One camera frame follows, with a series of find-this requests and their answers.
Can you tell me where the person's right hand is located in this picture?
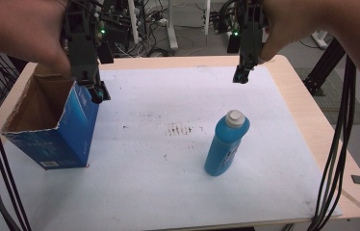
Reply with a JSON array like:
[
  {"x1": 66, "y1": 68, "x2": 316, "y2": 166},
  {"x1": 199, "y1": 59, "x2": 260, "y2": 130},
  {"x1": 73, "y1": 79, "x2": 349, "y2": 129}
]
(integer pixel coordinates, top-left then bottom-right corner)
[{"x1": 258, "y1": 0, "x2": 327, "y2": 64}]

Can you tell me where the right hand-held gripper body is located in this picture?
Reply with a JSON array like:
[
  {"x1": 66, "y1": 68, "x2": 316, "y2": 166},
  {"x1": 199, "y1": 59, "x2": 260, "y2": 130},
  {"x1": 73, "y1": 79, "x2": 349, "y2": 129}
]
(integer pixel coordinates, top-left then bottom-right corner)
[{"x1": 226, "y1": 0, "x2": 268, "y2": 70}]

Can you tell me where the person's left hand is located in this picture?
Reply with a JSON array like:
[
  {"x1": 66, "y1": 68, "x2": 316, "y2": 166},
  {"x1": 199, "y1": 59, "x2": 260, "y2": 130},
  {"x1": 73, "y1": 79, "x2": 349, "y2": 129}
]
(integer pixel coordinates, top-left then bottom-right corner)
[{"x1": 4, "y1": 0, "x2": 73, "y2": 78}]

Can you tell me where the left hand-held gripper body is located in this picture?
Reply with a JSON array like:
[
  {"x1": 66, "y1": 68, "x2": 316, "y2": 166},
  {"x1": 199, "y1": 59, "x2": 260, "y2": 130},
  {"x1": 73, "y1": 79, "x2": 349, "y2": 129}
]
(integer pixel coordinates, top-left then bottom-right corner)
[{"x1": 61, "y1": 0, "x2": 115, "y2": 88}]

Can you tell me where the tangle of black floor cables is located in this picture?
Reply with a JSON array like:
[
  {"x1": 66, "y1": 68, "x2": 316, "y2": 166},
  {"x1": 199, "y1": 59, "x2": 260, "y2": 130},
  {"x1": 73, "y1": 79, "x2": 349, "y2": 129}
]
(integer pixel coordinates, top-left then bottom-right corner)
[{"x1": 112, "y1": 0, "x2": 171, "y2": 58}]

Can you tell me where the blue bottle with white cap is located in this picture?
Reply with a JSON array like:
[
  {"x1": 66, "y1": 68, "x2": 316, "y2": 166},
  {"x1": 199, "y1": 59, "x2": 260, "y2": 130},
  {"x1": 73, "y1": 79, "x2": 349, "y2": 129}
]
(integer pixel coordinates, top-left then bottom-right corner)
[{"x1": 203, "y1": 109, "x2": 251, "y2": 177}]

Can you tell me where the white metal stand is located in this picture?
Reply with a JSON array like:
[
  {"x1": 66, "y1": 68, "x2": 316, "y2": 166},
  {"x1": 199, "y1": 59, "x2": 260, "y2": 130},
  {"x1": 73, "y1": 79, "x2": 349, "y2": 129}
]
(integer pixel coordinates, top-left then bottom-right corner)
[
  {"x1": 166, "y1": 0, "x2": 180, "y2": 51},
  {"x1": 310, "y1": 30, "x2": 330, "y2": 50},
  {"x1": 126, "y1": 0, "x2": 141, "y2": 45}
]

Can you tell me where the blue cardboard box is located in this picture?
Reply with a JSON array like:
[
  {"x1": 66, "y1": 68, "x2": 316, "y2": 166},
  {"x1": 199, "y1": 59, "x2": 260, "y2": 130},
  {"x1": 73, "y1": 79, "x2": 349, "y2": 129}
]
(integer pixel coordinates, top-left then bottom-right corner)
[{"x1": 0, "y1": 72, "x2": 101, "y2": 171}]

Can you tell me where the right gripper black cable bundle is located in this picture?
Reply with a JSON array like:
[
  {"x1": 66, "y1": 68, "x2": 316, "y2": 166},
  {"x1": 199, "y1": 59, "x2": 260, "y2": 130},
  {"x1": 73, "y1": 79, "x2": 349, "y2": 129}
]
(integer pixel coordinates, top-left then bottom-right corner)
[{"x1": 306, "y1": 54, "x2": 358, "y2": 231}]

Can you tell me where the grey floor mat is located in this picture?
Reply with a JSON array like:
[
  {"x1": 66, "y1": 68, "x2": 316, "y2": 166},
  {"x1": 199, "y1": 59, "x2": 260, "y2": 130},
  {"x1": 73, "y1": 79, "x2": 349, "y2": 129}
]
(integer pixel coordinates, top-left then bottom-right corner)
[{"x1": 296, "y1": 66, "x2": 360, "y2": 126}]

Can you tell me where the white table mat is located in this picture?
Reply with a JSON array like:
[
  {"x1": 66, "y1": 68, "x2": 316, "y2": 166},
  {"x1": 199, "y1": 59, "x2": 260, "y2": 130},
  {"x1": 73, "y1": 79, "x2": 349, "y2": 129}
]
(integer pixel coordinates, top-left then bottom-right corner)
[{"x1": 0, "y1": 65, "x2": 344, "y2": 231}]

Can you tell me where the light wooden table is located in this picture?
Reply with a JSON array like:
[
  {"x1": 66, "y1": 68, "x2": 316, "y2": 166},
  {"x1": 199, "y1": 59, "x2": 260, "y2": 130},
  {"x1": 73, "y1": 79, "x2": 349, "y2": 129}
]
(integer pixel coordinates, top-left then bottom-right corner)
[{"x1": 0, "y1": 54, "x2": 360, "y2": 231}]

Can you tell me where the black metal stand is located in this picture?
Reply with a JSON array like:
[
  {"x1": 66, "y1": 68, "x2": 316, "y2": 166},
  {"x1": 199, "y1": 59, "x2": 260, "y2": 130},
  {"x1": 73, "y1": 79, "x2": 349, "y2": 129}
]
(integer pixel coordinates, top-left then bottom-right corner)
[{"x1": 302, "y1": 38, "x2": 347, "y2": 96}]

